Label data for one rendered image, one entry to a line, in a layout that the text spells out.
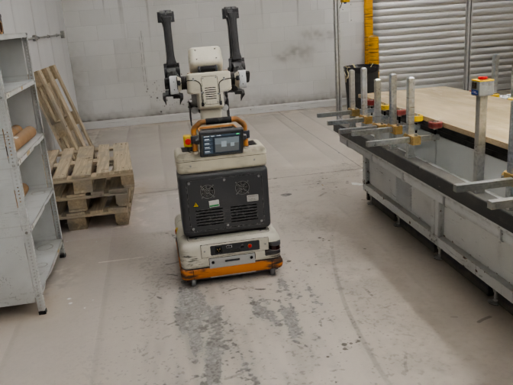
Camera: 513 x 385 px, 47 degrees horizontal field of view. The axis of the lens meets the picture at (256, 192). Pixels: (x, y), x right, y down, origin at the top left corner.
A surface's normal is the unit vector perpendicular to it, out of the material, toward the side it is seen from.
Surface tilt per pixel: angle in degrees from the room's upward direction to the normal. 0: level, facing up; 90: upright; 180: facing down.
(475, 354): 0
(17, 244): 90
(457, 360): 0
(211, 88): 82
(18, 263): 90
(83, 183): 90
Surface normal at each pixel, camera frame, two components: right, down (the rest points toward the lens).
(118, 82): 0.18, 0.27
